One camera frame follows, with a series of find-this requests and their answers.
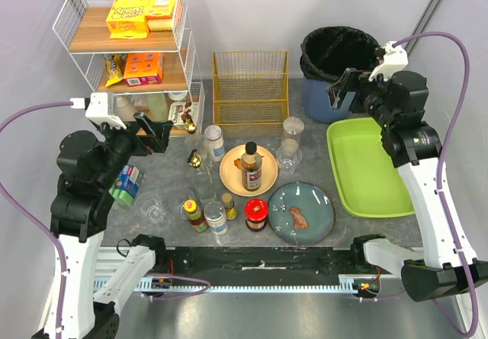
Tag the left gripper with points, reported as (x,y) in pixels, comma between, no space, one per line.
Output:
(149,134)

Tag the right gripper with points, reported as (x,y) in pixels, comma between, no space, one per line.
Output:
(349,91)

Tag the white lid spice jar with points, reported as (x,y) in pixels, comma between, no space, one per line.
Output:
(214,138)

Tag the tall clear jar silver lid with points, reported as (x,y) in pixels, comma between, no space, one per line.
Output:
(292,130)

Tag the glass oil bottle gold spout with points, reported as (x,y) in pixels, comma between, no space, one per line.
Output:
(201,178)

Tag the dark soy sauce bottle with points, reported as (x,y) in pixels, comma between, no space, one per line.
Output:
(251,167)

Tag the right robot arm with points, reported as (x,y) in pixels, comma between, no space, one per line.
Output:
(447,263)

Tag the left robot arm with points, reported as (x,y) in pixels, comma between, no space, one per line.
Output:
(79,215)

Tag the chobani yogurt tub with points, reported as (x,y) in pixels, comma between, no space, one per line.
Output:
(179,112)

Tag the pale green bottle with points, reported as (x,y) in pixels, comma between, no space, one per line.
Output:
(158,106)

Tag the blue trash bin black bag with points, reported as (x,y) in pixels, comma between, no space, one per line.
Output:
(326,53)

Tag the white lid container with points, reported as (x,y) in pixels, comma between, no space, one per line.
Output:
(177,95)

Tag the blue green sponge pack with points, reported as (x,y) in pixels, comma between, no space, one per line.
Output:
(126,186)

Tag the clear plastic cup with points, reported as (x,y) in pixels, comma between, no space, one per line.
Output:
(176,200)
(149,205)

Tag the orange cardboard box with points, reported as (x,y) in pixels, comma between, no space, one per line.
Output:
(143,69)

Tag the beige round plate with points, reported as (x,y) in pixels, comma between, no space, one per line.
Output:
(231,176)

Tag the yellow candy bag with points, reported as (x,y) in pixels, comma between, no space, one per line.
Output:
(113,69)

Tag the yellow cap sauce bottle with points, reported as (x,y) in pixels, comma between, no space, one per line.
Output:
(195,216)

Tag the clear glass cup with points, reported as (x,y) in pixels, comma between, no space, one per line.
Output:
(288,158)

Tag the silver lid spice jar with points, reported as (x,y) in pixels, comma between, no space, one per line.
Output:
(215,215)

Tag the green plastic tray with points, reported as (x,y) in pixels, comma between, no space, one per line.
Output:
(368,184)

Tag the small yellow spice bottle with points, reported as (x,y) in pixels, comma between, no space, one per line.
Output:
(229,206)

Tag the yellow sponge pack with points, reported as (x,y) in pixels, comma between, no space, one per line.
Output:
(159,14)

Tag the yellow snack box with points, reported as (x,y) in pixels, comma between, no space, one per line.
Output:
(127,19)

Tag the blue ceramic plate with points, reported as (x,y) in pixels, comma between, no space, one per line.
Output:
(315,206)

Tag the red lid sauce jar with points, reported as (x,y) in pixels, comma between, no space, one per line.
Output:
(256,212)

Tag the brown food piece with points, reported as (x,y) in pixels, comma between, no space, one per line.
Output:
(300,221)

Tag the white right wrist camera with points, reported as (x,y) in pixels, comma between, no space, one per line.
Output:
(392,58)

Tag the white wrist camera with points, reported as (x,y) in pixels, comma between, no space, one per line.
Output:
(100,108)
(392,58)

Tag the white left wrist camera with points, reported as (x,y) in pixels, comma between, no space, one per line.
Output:
(100,108)

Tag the yellow wire basket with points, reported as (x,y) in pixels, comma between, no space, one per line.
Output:
(250,92)

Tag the white wire shelf rack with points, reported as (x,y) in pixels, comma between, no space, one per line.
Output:
(80,26)

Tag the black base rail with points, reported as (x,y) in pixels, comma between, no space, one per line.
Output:
(262,266)

